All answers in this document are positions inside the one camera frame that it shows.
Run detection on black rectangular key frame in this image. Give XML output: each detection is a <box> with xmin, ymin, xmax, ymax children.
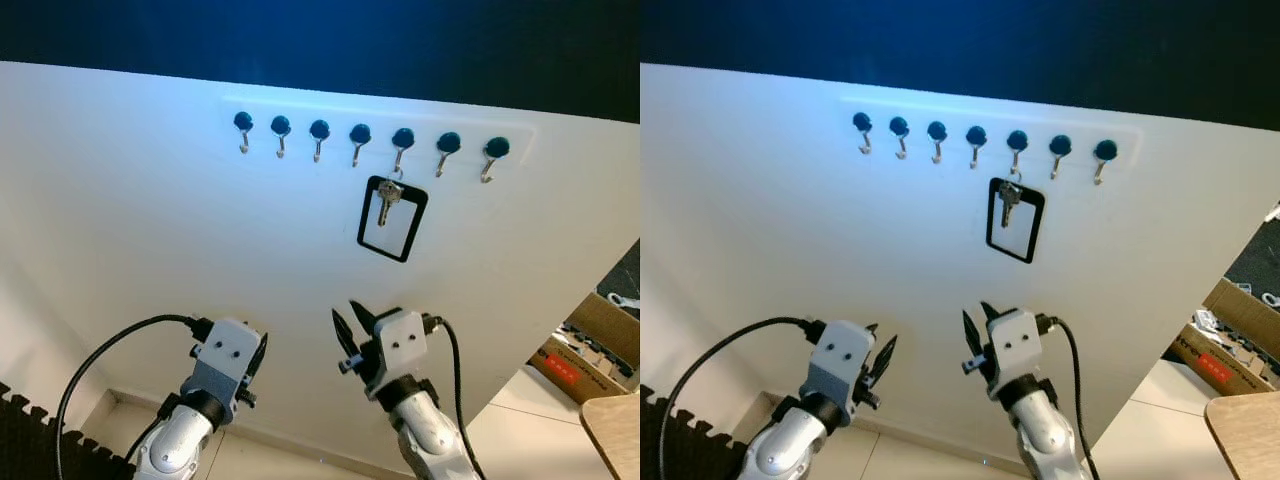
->
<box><xmin>985</xmin><ymin>177</ymin><xmax>1047</xmax><ymax>265</ymax></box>
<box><xmin>357</xmin><ymin>175</ymin><xmax>429</xmax><ymax>264</ymax></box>

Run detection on cardboard box with red label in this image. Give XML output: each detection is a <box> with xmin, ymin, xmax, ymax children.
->
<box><xmin>528</xmin><ymin>290</ymin><xmax>641</xmax><ymax>406</ymax></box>
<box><xmin>1160</xmin><ymin>278</ymin><xmax>1280</xmax><ymax>396</ymax></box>

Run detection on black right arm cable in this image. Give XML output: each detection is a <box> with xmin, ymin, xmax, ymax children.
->
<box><xmin>1039</xmin><ymin>314</ymin><xmax>1102</xmax><ymax>480</ymax></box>
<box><xmin>424</xmin><ymin>314</ymin><xmax>489</xmax><ymax>480</ymax></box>

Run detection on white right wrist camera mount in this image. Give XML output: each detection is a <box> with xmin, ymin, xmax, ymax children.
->
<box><xmin>984</xmin><ymin>307</ymin><xmax>1044</xmax><ymax>387</ymax></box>
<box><xmin>371</xmin><ymin>309</ymin><xmax>432</xmax><ymax>387</ymax></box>

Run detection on black foam floor mat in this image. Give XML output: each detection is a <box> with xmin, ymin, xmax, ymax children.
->
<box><xmin>640</xmin><ymin>385</ymin><xmax>747</xmax><ymax>480</ymax></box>
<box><xmin>0</xmin><ymin>382</ymin><xmax>137</xmax><ymax>480</ymax></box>

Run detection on white grey left wrist camera mount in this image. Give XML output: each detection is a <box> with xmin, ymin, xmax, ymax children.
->
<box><xmin>799</xmin><ymin>319</ymin><xmax>878</xmax><ymax>412</ymax></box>
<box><xmin>180</xmin><ymin>317</ymin><xmax>264</xmax><ymax>412</ymax></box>

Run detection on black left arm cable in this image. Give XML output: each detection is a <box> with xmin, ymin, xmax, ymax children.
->
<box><xmin>55</xmin><ymin>314</ymin><xmax>213</xmax><ymax>480</ymax></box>
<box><xmin>657</xmin><ymin>316</ymin><xmax>827</xmax><ymax>480</ymax></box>

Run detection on light wooden table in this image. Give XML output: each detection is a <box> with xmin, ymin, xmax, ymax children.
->
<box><xmin>580</xmin><ymin>393</ymin><xmax>641</xmax><ymax>480</ymax></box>
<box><xmin>1205</xmin><ymin>392</ymin><xmax>1280</xmax><ymax>480</ymax></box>

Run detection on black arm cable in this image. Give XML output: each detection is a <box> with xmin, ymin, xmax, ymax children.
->
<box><xmin>1039</xmin><ymin>314</ymin><xmax>1102</xmax><ymax>480</ymax></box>
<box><xmin>55</xmin><ymin>314</ymin><xmax>213</xmax><ymax>480</ymax></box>
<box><xmin>424</xmin><ymin>314</ymin><xmax>489</xmax><ymax>480</ymax></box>
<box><xmin>657</xmin><ymin>316</ymin><xmax>827</xmax><ymax>480</ymax></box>

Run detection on white panel board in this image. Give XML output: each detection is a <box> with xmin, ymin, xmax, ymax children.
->
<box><xmin>640</xmin><ymin>62</ymin><xmax>1280</xmax><ymax>471</ymax></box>
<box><xmin>0</xmin><ymin>60</ymin><xmax>641</xmax><ymax>471</ymax></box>

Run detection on white hook rail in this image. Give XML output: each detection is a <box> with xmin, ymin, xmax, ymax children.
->
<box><xmin>840</xmin><ymin>95</ymin><xmax>1141</xmax><ymax>166</ymax></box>
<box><xmin>220</xmin><ymin>95</ymin><xmax>536</xmax><ymax>166</ymax></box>

